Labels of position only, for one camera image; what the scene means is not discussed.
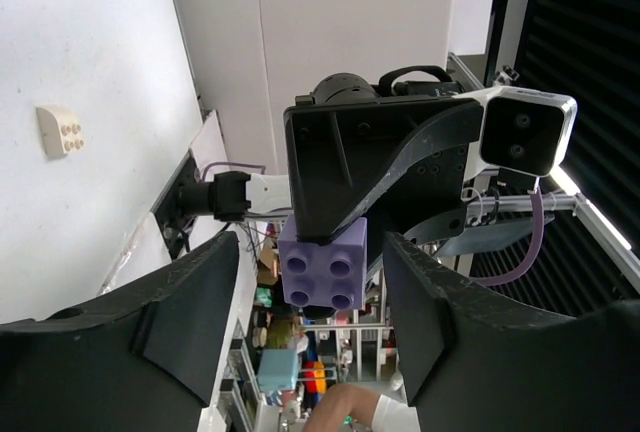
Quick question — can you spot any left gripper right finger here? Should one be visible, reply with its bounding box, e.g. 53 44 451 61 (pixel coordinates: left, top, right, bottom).
383 233 639 431

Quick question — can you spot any person forearm in background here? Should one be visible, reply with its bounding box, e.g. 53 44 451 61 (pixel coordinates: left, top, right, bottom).
303 383 420 432

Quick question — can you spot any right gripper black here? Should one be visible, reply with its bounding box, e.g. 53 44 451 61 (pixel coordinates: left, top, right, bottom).
283 71 485 258

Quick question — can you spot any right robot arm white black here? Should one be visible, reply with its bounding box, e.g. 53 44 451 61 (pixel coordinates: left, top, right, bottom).
178 73 484 258

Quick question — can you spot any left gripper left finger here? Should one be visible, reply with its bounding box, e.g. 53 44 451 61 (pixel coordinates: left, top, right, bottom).
1 231 239 431

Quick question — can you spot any cream lego brick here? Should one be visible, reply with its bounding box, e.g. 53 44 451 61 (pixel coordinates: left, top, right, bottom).
36 105 85 159

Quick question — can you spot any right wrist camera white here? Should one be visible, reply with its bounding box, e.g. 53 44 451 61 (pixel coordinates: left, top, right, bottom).
459 86 578 178

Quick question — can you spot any purple square lego brick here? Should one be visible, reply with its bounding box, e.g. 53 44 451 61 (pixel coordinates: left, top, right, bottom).
278 216 367 310

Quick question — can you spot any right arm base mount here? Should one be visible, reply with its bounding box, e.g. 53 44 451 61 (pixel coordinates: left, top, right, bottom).
151 152 200 260

